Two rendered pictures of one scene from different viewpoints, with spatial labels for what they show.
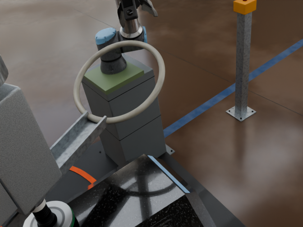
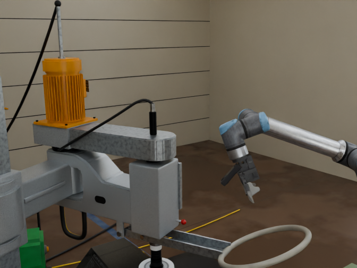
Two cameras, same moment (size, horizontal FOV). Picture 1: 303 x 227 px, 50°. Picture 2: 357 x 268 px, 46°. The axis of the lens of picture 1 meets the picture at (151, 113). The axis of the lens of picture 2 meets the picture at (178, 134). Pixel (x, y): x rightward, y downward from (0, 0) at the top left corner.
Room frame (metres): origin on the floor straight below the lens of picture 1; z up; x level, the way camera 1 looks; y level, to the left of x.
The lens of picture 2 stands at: (0.77, -1.77, 2.24)
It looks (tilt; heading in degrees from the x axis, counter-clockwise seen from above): 13 degrees down; 84
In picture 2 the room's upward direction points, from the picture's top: 1 degrees counter-clockwise
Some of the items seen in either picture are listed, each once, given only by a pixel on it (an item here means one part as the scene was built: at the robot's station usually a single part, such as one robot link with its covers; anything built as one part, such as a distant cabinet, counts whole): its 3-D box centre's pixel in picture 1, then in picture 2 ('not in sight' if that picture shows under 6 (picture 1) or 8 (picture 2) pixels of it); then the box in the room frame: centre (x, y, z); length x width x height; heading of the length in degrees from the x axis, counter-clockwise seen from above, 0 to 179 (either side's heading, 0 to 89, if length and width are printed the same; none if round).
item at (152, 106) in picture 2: not in sight; (152, 119); (0.85, 0.52, 1.78); 0.04 x 0.04 x 0.17
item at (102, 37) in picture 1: (108, 43); not in sight; (2.05, 0.20, 1.07); 0.17 x 0.15 x 0.18; 89
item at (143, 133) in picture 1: (126, 115); not in sight; (2.05, 0.20, 0.43); 0.50 x 0.50 x 0.85; 32
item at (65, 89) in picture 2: not in sight; (65, 90); (0.32, 0.92, 1.90); 0.31 x 0.28 x 0.40; 54
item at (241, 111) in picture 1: (242, 62); not in sight; (2.32, -0.84, 0.54); 0.20 x 0.20 x 1.09; 27
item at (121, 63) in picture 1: (112, 61); not in sight; (2.05, 0.20, 0.93); 0.19 x 0.19 x 0.10
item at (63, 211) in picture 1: (48, 222); (156, 267); (0.85, 0.52, 0.88); 0.21 x 0.21 x 0.01
